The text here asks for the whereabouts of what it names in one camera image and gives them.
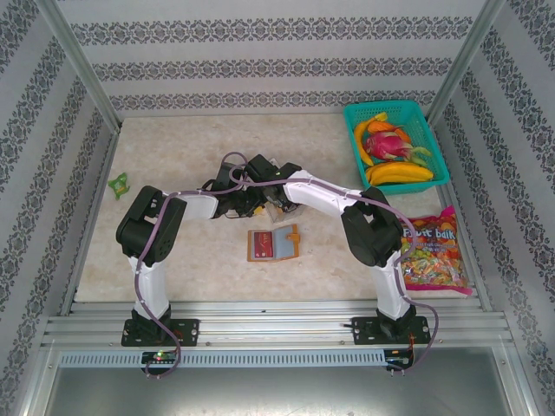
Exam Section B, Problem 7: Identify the pink dragon fruit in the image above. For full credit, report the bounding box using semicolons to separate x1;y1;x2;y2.
362;125;434;168

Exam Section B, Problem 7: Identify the orange card holder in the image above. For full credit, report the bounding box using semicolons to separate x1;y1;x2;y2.
246;224;303;263

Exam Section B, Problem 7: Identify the single curved yellow banana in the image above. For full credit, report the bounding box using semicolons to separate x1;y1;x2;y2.
354;120;375;167

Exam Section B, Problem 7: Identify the colourful fruit candy bag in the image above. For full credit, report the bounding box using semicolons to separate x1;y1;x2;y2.
398;205;473;298

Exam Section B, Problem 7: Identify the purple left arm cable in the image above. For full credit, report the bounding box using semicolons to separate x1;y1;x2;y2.
134;150;251;381

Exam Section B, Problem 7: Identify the aluminium side rail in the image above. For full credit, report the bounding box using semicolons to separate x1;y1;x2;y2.
435;185;495;312
59;127;124;316

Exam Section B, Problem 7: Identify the aluminium frame post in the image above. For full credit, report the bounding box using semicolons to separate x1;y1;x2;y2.
33;0;123;131
426;0;507;127

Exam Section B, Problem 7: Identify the clear plastic card box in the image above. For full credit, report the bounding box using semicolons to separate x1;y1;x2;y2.
264;197;305;225

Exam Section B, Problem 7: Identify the green candy wrapper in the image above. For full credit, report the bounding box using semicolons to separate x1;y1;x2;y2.
108;172;134;201

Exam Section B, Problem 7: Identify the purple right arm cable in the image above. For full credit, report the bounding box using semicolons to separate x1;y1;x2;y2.
228;163;443;376

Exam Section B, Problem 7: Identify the yellow banana bunch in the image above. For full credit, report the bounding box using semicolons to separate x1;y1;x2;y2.
365;159;434;187

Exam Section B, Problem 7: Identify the grey slotted cable duct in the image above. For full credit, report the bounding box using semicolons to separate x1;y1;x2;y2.
58;348;388;368

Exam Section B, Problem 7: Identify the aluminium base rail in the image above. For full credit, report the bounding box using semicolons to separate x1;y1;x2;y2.
41;299;515;348

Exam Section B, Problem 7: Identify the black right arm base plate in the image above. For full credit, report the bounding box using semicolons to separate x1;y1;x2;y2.
349;315;434;347

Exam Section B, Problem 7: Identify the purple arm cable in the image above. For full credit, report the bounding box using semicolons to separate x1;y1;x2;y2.
134;150;251;381
228;163;443;376

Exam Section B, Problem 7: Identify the teal plastic basket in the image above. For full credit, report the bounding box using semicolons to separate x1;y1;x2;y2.
343;100;451;198

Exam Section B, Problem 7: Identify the orange toy fruit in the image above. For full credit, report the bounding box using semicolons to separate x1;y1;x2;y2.
368;120;411;142

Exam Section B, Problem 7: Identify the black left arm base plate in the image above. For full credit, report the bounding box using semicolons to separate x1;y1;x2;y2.
121;318;201;348

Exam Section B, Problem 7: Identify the plain red credit card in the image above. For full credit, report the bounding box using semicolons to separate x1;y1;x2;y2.
252;231;275;258

